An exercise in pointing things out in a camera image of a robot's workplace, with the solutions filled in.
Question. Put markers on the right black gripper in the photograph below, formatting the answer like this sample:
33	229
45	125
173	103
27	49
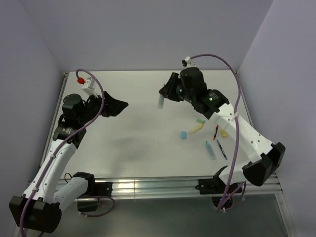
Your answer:
168	91

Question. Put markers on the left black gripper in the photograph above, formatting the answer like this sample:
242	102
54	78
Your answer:
112	107

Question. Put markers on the green highlighter pen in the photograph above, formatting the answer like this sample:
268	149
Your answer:
160	102

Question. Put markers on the green pen cap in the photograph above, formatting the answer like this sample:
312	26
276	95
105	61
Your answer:
200	120

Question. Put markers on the yellow highlighter pen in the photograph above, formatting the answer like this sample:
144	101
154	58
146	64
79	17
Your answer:
196	129

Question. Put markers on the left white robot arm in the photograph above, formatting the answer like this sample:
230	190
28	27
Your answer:
40	207

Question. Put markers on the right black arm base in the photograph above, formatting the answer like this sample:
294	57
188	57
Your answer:
212	186

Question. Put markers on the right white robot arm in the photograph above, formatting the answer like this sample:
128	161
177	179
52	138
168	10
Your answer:
263	156

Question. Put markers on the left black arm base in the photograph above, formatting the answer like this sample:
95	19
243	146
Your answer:
88	203

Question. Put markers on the blue pen cap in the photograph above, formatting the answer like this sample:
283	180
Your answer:
183	135

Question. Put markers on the red thin pen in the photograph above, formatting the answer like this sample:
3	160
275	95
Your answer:
215	132

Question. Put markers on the blue highlighter pen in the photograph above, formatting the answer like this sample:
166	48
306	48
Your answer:
210	150

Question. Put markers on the yellow pen cap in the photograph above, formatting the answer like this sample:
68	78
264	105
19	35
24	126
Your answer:
224	134

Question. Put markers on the blue thin pen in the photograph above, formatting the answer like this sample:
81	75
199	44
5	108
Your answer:
221	149

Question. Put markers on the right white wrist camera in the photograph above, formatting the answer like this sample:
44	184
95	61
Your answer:
188	62

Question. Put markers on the aluminium rail frame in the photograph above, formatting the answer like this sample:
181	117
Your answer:
176	187

